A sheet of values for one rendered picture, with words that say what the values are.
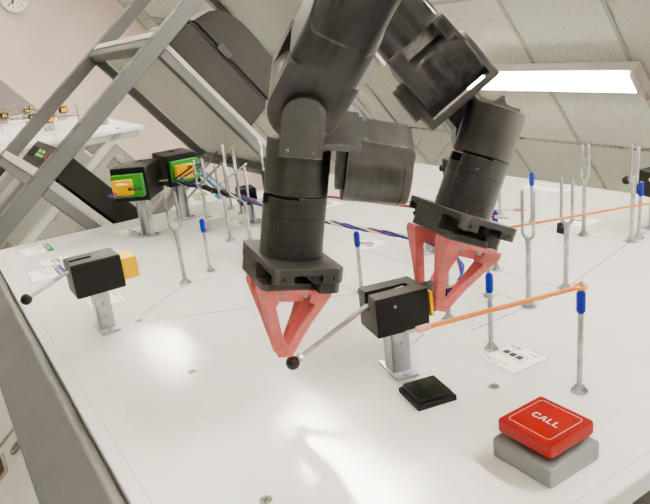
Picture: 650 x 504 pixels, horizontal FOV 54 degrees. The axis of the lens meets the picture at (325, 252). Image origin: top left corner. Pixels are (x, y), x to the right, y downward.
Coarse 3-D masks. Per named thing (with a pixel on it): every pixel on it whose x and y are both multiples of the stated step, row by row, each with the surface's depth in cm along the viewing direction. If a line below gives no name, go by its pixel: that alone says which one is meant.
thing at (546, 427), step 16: (544, 400) 52; (512, 416) 50; (528, 416) 50; (544, 416) 50; (560, 416) 49; (576, 416) 49; (512, 432) 49; (528, 432) 48; (544, 432) 48; (560, 432) 47; (576, 432) 47; (592, 432) 49; (544, 448) 47; (560, 448) 47
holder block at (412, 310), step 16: (368, 288) 64; (384, 288) 63; (400, 288) 63; (416, 288) 62; (384, 304) 61; (400, 304) 61; (416, 304) 62; (368, 320) 63; (384, 320) 61; (400, 320) 62; (416, 320) 63; (384, 336) 62
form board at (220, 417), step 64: (512, 192) 130; (576, 192) 124; (0, 256) 124; (192, 256) 111; (384, 256) 100; (512, 256) 94; (576, 256) 91; (640, 256) 89; (64, 320) 89; (128, 320) 86; (192, 320) 84; (256, 320) 82; (320, 320) 80; (512, 320) 74; (576, 320) 72; (640, 320) 71; (64, 384) 71; (128, 384) 69; (192, 384) 67; (256, 384) 66; (320, 384) 65; (384, 384) 63; (448, 384) 62; (512, 384) 61; (640, 384) 59; (128, 448) 57; (192, 448) 56; (256, 448) 55; (320, 448) 54; (384, 448) 54; (448, 448) 53; (640, 448) 50
